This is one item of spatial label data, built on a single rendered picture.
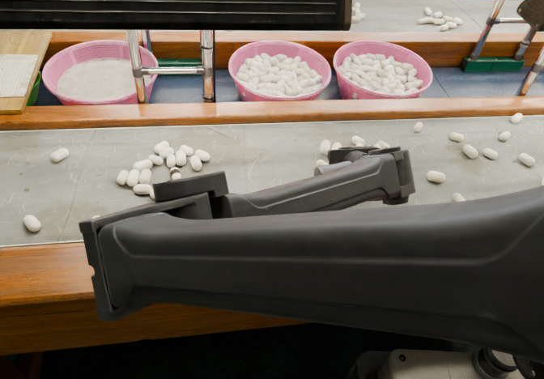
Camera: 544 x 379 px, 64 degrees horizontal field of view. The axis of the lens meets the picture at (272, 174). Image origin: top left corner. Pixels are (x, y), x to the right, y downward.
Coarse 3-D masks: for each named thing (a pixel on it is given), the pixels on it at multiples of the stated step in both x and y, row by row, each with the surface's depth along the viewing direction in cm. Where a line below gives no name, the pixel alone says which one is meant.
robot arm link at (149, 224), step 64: (128, 256) 29; (192, 256) 25; (256, 256) 22; (320, 256) 19; (384, 256) 17; (448, 256) 16; (512, 256) 14; (320, 320) 20; (384, 320) 18; (448, 320) 16; (512, 320) 14
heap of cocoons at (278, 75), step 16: (256, 64) 119; (272, 64) 122; (288, 64) 121; (304, 64) 120; (240, 80) 115; (256, 80) 113; (272, 80) 115; (288, 80) 115; (304, 80) 114; (320, 80) 116
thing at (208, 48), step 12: (132, 36) 88; (204, 36) 90; (132, 48) 90; (204, 48) 92; (132, 60) 92; (204, 60) 94; (132, 72) 95; (144, 72) 94; (156, 72) 95; (168, 72) 95; (180, 72) 96; (192, 72) 96; (204, 72) 96; (144, 84) 97; (204, 84) 99; (144, 96) 99; (204, 96) 102
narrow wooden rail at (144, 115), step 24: (480, 96) 113; (504, 96) 113; (528, 96) 114; (0, 120) 92; (24, 120) 92; (48, 120) 93; (72, 120) 94; (96, 120) 94; (120, 120) 95; (144, 120) 96; (168, 120) 97; (192, 120) 98; (216, 120) 99; (240, 120) 100; (264, 120) 101; (288, 120) 102; (312, 120) 103; (336, 120) 104; (360, 120) 105
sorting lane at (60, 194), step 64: (128, 128) 97; (192, 128) 99; (256, 128) 100; (320, 128) 102; (384, 128) 104; (448, 128) 106; (512, 128) 109; (0, 192) 82; (64, 192) 83; (128, 192) 84; (448, 192) 91; (512, 192) 93
